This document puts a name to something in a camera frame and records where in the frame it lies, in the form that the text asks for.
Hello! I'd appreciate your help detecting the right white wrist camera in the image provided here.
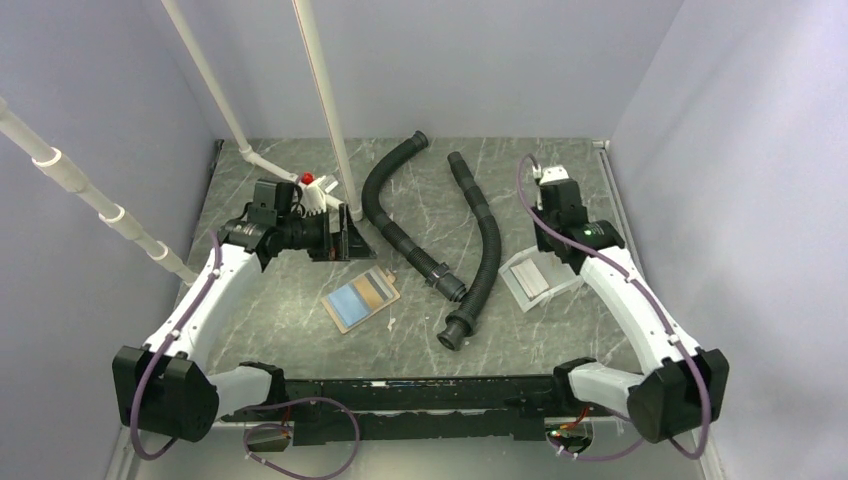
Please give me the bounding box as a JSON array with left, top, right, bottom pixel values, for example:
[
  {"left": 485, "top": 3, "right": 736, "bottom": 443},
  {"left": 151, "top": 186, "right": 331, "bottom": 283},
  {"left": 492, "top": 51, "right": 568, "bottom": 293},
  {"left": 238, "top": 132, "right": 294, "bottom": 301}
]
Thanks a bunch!
[{"left": 533, "top": 165, "right": 571, "bottom": 187}]

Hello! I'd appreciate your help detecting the black corrugated hose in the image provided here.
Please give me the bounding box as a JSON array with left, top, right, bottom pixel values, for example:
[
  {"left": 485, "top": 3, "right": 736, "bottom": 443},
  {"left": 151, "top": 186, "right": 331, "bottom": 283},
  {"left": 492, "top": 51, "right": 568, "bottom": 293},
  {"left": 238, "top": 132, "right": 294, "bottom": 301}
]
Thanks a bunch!
[
  {"left": 437, "top": 151, "right": 503, "bottom": 352},
  {"left": 360, "top": 130, "right": 467, "bottom": 303}
]

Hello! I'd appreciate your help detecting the white PVC pipe frame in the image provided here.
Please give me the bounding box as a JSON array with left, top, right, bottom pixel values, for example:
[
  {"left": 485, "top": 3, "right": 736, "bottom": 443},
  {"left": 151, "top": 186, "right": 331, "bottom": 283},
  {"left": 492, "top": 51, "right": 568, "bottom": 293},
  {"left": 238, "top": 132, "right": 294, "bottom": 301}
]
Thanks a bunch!
[{"left": 0, "top": 0, "right": 364, "bottom": 286}]

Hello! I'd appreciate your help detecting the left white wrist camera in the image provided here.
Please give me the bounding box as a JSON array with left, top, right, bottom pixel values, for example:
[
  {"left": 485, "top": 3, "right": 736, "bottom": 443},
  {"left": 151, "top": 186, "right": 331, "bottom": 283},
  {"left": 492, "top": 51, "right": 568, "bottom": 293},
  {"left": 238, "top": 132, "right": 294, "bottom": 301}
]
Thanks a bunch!
[{"left": 299, "top": 172, "right": 342, "bottom": 215}]

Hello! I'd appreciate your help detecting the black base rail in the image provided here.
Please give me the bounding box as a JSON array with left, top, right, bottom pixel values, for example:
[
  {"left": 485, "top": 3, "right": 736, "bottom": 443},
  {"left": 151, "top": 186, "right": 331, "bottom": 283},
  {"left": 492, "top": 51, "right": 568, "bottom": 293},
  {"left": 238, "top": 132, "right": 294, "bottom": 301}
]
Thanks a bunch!
[{"left": 223, "top": 374, "right": 606, "bottom": 446}]

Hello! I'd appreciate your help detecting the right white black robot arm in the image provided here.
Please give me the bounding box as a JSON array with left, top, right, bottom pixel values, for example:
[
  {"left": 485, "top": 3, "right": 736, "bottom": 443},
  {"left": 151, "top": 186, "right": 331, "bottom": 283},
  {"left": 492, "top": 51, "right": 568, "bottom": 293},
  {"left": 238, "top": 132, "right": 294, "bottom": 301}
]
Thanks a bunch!
[{"left": 530, "top": 178, "right": 730, "bottom": 444}]

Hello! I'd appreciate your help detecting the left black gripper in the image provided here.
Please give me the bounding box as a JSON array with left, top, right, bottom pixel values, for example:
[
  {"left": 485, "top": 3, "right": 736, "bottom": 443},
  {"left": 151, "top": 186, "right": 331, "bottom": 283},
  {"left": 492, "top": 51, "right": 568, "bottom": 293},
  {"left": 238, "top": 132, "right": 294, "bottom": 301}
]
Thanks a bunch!
[{"left": 278, "top": 204, "right": 376, "bottom": 263}]

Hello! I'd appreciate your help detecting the tan leather card holder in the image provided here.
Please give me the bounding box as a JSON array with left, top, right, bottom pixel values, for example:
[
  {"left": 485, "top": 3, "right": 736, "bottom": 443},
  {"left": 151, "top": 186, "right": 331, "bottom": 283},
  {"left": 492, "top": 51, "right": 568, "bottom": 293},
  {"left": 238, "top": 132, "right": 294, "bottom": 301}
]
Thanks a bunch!
[{"left": 321, "top": 266, "right": 401, "bottom": 335}]

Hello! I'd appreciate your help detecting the gold VIP card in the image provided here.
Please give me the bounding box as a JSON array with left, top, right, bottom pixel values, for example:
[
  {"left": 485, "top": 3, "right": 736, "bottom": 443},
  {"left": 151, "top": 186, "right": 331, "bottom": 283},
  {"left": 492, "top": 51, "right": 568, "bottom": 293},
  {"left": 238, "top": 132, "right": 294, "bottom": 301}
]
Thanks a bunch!
[{"left": 352, "top": 273, "right": 390, "bottom": 311}]

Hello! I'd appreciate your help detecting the purple cable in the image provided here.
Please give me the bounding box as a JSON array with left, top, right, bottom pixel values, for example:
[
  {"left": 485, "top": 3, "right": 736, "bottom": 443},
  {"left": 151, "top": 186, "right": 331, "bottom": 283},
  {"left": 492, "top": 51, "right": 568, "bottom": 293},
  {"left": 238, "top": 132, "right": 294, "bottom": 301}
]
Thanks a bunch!
[
  {"left": 129, "top": 228, "right": 362, "bottom": 480},
  {"left": 516, "top": 153, "right": 713, "bottom": 463}
]

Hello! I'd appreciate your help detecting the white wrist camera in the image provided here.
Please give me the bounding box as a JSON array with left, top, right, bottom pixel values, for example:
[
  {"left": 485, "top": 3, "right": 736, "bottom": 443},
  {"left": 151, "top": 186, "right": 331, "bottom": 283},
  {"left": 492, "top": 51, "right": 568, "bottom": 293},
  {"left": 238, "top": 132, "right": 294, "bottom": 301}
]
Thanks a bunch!
[
  {"left": 299, "top": 172, "right": 342, "bottom": 215},
  {"left": 533, "top": 165, "right": 571, "bottom": 187}
]

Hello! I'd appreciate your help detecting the right black corrugated hose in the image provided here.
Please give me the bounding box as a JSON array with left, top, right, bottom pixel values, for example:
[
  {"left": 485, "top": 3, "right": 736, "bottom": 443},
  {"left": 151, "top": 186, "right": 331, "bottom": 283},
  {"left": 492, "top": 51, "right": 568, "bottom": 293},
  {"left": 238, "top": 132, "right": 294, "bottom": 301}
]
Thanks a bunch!
[{"left": 437, "top": 151, "right": 503, "bottom": 352}]

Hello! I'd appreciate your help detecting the left black corrugated hose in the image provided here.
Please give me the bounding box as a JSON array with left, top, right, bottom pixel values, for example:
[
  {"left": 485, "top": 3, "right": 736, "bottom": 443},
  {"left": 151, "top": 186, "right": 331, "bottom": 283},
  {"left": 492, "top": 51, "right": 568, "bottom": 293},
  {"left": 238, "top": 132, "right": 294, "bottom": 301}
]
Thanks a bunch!
[{"left": 360, "top": 130, "right": 467, "bottom": 303}]

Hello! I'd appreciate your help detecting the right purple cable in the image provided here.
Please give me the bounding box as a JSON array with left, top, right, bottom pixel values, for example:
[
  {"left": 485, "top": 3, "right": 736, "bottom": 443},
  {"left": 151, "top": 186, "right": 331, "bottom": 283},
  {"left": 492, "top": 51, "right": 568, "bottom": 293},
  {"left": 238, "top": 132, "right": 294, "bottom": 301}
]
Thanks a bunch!
[{"left": 516, "top": 153, "right": 713, "bottom": 463}]

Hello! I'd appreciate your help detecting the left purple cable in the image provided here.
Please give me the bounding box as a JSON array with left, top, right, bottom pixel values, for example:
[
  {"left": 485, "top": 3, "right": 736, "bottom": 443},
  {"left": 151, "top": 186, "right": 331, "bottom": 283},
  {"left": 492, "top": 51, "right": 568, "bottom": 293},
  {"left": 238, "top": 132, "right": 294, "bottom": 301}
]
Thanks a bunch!
[{"left": 129, "top": 228, "right": 362, "bottom": 480}]

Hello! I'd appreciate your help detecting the stack of cards in tray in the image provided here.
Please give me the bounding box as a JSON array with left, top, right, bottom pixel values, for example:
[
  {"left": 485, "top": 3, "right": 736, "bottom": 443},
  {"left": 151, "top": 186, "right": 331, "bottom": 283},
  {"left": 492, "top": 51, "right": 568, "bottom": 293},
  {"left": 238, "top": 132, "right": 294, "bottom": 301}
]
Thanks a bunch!
[{"left": 511, "top": 258, "right": 550, "bottom": 299}]

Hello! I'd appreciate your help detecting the clear plastic card tray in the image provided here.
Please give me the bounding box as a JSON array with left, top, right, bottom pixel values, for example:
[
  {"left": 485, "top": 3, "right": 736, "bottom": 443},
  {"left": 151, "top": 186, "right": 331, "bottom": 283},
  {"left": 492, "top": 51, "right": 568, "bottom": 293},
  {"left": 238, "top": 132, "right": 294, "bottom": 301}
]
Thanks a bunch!
[{"left": 498, "top": 247, "right": 582, "bottom": 313}]

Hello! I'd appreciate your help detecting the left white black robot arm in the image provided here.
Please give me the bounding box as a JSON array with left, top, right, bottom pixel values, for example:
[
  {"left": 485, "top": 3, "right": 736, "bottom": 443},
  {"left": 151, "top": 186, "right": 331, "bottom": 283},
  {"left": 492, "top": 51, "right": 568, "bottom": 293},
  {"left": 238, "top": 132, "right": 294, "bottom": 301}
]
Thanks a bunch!
[{"left": 112, "top": 201, "right": 376, "bottom": 459}]

